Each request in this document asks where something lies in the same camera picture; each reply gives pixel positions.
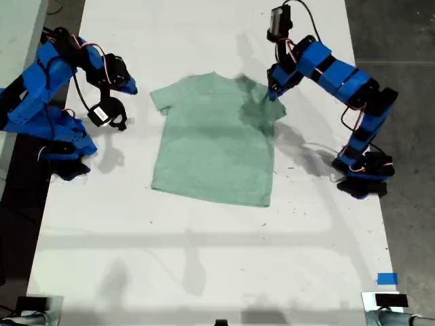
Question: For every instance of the pale side table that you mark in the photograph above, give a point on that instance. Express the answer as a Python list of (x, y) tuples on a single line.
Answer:
[(17, 34)]

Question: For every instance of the blue tape strip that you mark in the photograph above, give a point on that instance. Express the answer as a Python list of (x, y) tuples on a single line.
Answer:
[(387, 278)]

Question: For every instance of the short black camera stalk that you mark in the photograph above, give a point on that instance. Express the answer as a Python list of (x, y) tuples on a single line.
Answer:
[(282, 51), (106, 93)]

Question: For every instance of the black camera box grey face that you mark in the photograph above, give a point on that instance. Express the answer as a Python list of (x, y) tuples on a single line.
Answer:
[(277, 18)]

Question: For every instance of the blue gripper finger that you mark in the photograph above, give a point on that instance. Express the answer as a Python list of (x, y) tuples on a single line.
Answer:
[(278, 92), (270, 93), (129, 85), (124, 90)]

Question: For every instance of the black camera box white label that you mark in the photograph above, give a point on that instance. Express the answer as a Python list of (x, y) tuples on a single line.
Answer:
[(99, 115)]

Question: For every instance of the small black block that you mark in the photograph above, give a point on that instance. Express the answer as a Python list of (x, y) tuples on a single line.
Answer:
[(221, 322)]

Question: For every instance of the small black box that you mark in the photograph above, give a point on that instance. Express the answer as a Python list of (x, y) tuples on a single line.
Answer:
[(391, 299), (32, 302)]

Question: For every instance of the pale green T-shirt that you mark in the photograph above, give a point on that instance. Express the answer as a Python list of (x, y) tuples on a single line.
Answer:
[(210, 153)]

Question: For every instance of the blue and black arm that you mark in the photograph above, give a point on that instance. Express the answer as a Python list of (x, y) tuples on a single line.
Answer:
[(340, 76), (34, 95)]

